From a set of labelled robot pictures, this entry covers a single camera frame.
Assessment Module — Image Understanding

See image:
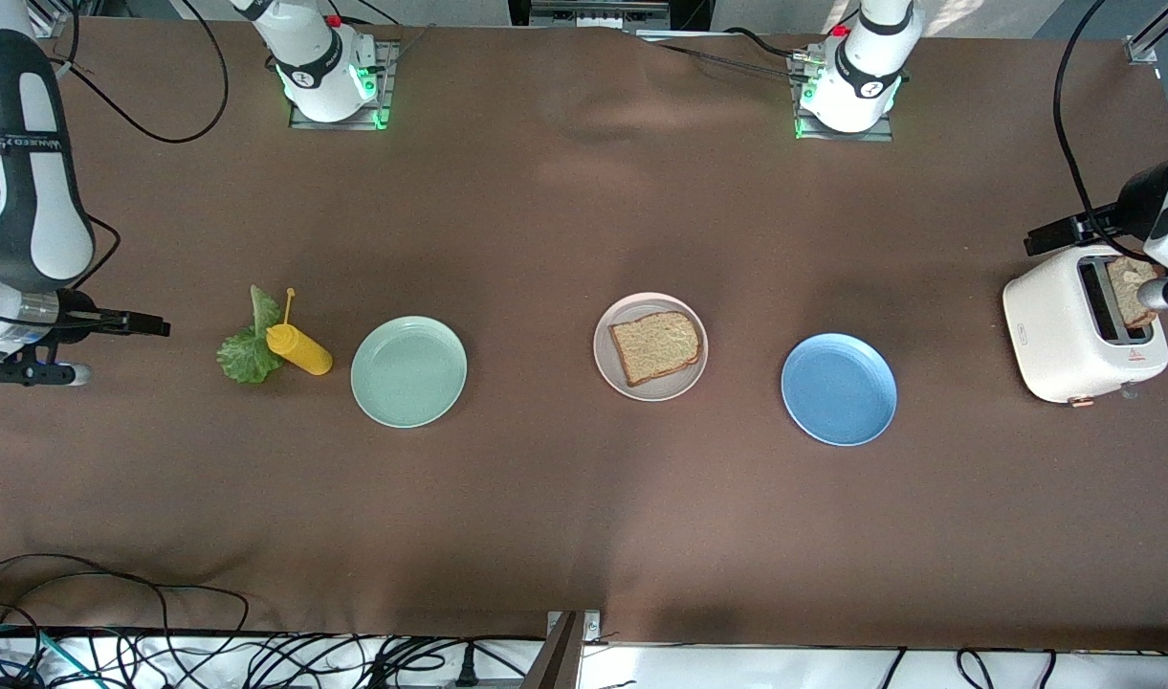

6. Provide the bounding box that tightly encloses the green lettuce leaf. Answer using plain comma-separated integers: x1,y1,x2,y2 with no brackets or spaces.
216,284,288,385

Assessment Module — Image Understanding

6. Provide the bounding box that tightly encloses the yellow mustard squeeze bottle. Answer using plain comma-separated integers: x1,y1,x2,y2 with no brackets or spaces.
265,287,335,376

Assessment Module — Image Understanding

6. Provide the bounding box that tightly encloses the brown bread slice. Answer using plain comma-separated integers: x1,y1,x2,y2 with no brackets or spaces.
607,311,704,388
1107,256,1166,330

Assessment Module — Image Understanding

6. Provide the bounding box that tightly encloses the green plate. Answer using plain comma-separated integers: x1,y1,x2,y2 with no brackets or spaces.
350,316,469,429

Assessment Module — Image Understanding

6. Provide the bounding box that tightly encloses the blue plate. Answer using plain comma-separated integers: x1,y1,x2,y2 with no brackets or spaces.
781,332,898,448

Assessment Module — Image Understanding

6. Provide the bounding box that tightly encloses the beige plate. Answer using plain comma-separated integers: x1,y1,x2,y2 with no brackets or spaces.
593,292,709,403

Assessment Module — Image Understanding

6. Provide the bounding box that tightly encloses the white toaster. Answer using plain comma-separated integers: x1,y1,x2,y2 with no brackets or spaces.
1002,245,1168,408

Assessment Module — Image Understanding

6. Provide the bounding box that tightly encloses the black equipment stand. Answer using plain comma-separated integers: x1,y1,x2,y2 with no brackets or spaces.
507,0,714,32

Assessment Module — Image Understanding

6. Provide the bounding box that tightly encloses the brown table cloth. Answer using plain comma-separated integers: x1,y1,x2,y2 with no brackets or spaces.
0,17,1168,652

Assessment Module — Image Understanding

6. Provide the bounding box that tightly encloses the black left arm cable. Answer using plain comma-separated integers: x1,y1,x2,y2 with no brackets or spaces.
1053,0,1130,264

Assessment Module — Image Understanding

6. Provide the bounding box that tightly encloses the long black loose cable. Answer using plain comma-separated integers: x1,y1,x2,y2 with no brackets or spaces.
0,553,252,661

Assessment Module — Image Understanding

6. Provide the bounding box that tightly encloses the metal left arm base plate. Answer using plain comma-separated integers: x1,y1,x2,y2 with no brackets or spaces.
789,53,895,143

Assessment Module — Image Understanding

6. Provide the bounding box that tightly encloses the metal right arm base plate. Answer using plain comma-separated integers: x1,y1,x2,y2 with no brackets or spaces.
290,40,398,130

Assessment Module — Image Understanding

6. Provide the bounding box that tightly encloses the teal cable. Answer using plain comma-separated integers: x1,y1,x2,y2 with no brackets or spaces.
0,622,82,689

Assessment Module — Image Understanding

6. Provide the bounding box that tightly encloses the black base power cable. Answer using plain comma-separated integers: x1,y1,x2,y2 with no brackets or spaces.
641,27,819,87

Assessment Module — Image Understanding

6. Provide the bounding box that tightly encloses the metal frame post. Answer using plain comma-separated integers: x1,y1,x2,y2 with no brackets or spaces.
521,610,604,689

